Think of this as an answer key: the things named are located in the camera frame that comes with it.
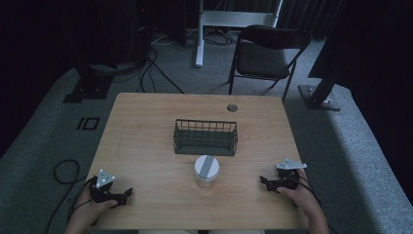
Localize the person's right hand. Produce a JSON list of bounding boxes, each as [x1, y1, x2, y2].
[[277, 169, 319, 216]]

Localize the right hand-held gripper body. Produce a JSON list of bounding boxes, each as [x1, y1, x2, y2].
[[274, 158, 308, 192]]

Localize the black stand base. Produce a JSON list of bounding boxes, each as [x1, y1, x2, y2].
[[62, 62, 115, 104]]

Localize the black stand with base plate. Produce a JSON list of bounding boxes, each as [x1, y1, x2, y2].
[[298, 28, 346, 112]]

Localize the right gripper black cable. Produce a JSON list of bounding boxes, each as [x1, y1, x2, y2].
[[290, 175, 323, 210]]

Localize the white desk frame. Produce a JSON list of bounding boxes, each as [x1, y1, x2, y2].
[[195, 0, 284, 68]]

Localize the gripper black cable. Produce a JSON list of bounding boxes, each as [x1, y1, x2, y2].
[[290, 175, 323, 210], [44, 158, 98, 234]]

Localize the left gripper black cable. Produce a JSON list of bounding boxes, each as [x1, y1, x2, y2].
[[44, 158, 98, 234]]

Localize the dark green wire basket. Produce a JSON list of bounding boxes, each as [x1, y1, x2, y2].
[[172, 118, 239, 157]]

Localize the person's left hand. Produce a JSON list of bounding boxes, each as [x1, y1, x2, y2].
[[75, 186, 119, 226]]

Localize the black folding chair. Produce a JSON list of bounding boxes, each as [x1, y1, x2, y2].
[[227, 24, 313, 103]]

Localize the clear jar with white lid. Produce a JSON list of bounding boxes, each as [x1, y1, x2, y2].
[[193, 154, 221, 189]]

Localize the black floor cables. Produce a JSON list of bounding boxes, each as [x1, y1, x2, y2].
[[110, 30, 238, 96]]

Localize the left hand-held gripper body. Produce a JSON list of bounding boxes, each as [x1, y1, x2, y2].
[[89, 168, 120, 206]]

